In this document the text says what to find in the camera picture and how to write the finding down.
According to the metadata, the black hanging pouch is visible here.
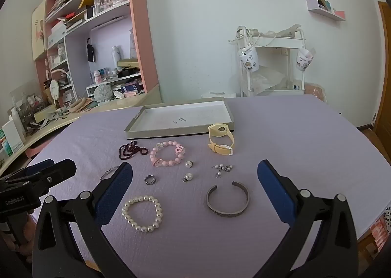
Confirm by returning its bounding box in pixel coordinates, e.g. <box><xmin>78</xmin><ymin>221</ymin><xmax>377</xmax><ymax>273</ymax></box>
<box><xmin>87</xmin><ymin>37</ymin><xmax>96</xmax><ymax>63</ymax></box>

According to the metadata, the small white wall shelf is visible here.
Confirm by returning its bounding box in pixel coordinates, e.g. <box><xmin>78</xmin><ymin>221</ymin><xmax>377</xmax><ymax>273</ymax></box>
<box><xmin>305</xmin><ymin>0</ymin><xmax>347</xmax><ymax>21</ymax></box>

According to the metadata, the white desk organizer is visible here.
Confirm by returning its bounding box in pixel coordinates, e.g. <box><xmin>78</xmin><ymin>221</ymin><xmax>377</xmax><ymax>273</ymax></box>
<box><xmin>85</xmin><ymin>74</ymin><xmax>144</xmax><ymax>97</ymax></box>

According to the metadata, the pink and white bookshelf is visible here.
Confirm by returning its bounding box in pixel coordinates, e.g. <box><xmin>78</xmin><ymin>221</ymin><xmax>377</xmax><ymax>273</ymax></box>
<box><xmin>31</xmin><ymin>0</ymin><xmax>160</xmax><ymax>104</ymax></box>

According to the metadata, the beige desk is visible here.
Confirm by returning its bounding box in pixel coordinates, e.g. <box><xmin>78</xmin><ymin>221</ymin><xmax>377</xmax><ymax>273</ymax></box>
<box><xmin>0</xmin><ymin>83</ymin><xmax>163</xmax><ymax>172</ymax></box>

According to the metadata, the white carton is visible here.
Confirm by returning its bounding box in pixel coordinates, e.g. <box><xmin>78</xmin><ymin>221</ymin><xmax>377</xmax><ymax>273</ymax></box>
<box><xmin>1</xmin><ymin>119</ymin><xmax>25</xmax><ymax>157</ymax></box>

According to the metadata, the person's left hand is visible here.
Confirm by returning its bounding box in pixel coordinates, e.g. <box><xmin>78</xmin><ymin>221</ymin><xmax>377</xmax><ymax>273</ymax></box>
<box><xmin>17</xmin><ymin>209</ymin><xmax>39</xmax><ymax>256</ymax></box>

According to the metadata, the white curved desk lamp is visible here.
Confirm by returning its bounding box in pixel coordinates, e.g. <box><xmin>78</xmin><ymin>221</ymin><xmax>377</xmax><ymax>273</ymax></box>
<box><xmin>50</xmin><ymin>69</ymin><xmax>77</xmax><ymax>100</ymax></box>

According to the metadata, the flat gold box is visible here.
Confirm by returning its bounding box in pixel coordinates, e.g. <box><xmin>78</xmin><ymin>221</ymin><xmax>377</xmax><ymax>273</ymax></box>
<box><xmin>117</xmin><ymin>58</ymin><xmax>141</xmax><ymax>69</ymax></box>

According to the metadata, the white spray bottle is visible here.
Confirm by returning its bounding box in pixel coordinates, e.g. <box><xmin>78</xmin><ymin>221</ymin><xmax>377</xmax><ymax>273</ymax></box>
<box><xmin>111</xmin><ymin>45</ymin><xmax>120</xmax><ymax>70</ymax></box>

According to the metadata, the orange wooden door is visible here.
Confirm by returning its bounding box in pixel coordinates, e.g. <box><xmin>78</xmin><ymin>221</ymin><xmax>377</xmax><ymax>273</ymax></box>
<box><xmin>374</xmin><ymin>0</ymin><xmax>391</xmax><ymax>133</ymax></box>

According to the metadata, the grey pompom ball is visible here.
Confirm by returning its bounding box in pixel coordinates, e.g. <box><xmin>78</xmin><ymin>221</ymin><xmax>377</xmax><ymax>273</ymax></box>
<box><xmin>93</xmin><ymin>84</ymin><xmax>111</xmax><ymax>102</ymax></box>

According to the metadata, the white hand mirror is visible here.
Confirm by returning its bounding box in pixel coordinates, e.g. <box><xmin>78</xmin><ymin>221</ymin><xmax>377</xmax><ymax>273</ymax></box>
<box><xmin>48</xmin><ymin>79</ymin><xmax>60</xmax><ymax>105</ymax></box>

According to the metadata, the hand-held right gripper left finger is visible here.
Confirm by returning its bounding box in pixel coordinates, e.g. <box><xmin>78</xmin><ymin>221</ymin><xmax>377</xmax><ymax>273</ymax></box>
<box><xmin>31</xmin><ymin>161</ymin><xmax>138</xmax><ymax>278</ymax></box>

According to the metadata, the white pearl bracelet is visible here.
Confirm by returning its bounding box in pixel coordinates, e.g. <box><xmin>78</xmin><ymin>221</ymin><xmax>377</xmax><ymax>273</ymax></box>
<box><xmin>122</xmin><ymin>195</ymin><xmax>163</xmax><ymax>233</ymax></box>

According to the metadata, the shallow grey cardboard tray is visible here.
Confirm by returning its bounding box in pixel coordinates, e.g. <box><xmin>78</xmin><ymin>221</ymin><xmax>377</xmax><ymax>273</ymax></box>
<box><xmin>125</xmin><ymin>97</ymin><xmax>235</xmax><ymax>140</ymax></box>

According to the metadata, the dark red bead necklace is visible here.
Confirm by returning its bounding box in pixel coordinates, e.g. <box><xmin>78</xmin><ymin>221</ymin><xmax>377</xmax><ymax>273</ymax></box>
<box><xmin>118</xmin><ymin>141</ymin><xmax>150</xmax><ymax>161</ymax></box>

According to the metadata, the beige cardboard box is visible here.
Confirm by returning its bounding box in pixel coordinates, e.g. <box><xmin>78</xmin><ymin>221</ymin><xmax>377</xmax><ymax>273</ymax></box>
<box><xmin>33</xmin><ymin>107</ymin><xmax>57</xmax><ymax>123</ymax></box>

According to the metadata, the purple tablecloth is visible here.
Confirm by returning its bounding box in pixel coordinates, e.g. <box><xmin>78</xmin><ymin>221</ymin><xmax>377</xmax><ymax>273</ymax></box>
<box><xmin>26</xmin><ymin>95</ymin><xmax>391</xmax><ymax>278</ymax></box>

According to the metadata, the pink bag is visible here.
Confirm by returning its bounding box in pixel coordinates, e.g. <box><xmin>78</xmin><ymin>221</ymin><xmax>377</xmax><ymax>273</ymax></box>
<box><xmin>305</xmin><ymin>83</ymin><xmax>327</xmax><ymax>102</ymax></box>

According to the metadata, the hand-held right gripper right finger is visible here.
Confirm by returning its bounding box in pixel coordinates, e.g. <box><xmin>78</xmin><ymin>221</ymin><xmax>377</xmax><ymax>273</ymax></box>
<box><xmin>257</xmin><ymin>160</ymin><xmax>358</xmax><ymax>278</ymax></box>

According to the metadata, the thin silver bangle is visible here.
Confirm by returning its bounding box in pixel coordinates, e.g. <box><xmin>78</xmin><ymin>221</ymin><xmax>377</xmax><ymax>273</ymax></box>
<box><xmin>100</xmin><ymin>166</ymin><xmax>119</xmax><ymax>180</ymax></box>

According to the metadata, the beige wooden ring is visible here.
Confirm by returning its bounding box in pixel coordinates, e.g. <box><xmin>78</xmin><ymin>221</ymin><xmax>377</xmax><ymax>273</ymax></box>
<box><xmin>67</xmin><ymin>97</ymin><xmax>88</xmax><ymax>113</ymax></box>

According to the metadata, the silver cuff bangle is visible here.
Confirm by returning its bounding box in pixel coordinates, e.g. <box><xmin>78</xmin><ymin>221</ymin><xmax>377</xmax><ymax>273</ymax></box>
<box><xmin>206</xmin><ymin>181</ymin><xmax>250</xmax><ymax>218</ymax></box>

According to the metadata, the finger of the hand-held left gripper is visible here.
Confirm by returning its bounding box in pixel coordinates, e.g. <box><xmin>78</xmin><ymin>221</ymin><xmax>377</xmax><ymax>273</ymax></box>
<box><xmin>31</xmin><ymin>158</ymin><xmax>77</xmax><ymax>188</ymax></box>
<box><xmin>24</xmin><ymin>160</ymin><xmax>55</xmax><ymax>176</ymax></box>

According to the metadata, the blue box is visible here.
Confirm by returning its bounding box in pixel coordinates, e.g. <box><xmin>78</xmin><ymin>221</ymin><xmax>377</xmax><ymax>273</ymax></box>
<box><xmin>120</xmin><ymin>80</ymin><xmax>143</xmax><ymax>94</ymax></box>

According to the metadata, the white sticker cup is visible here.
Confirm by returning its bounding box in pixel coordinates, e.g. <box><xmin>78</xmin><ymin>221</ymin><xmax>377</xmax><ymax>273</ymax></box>
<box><xmin>294</xmin><ymin>47</ymin><xmax>315</xmax><ymax>72</ymax></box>
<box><xmin>238</xmin><ymin>47</ymin><xmax>260</xmax><ymax>72</ymax></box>

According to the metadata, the white rolling cart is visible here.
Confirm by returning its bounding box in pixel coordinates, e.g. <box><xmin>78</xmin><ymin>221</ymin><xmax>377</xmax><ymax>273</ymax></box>
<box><xmin>228</xmin><ymin>25</ymin><xmax>306</xmax><ymax>98</ymax></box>

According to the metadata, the pink bead bracelet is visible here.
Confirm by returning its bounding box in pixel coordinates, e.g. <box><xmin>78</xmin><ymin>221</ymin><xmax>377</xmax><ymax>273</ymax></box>
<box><xmin>149</xmin><ymin>140</ymin><xmax>186</xmax><ymax>167</ymax></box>

